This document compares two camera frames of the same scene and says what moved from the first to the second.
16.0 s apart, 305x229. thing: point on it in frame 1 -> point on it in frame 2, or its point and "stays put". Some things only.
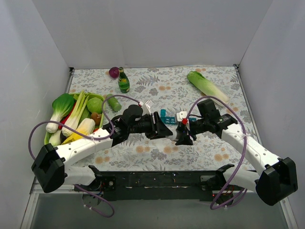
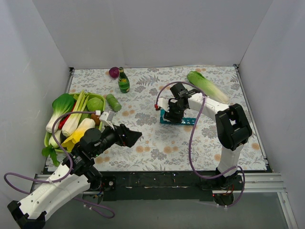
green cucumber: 113,103 stays put
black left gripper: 154,126 -> 123,135
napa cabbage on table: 204,84 stays put
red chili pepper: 63,120 stays put
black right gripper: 186,130 -> 173,112
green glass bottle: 123,82 stays put
